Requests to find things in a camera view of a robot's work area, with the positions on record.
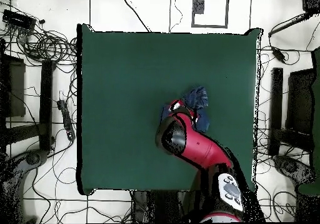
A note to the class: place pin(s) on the grey floor socket plate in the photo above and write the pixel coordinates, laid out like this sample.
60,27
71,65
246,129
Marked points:
199,6

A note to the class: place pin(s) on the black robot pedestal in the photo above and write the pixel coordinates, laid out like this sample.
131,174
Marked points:
160,206

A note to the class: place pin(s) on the dark green table cloth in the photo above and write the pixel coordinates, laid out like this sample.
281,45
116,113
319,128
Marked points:
120,83

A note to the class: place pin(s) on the grey stand leg round foot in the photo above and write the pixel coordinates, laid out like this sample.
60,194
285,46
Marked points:
32,157
290,166

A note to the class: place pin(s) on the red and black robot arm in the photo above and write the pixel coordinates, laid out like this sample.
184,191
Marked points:
200,146

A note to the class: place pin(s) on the black hub box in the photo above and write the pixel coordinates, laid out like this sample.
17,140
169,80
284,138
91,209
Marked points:
18,20

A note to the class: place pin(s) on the blue denim jeans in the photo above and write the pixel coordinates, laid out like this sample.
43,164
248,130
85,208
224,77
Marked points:
197,97

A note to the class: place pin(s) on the black power adapter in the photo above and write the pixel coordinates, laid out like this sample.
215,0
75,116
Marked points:
278,54

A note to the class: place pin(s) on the black power strip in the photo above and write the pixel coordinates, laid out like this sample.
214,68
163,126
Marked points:
66,120

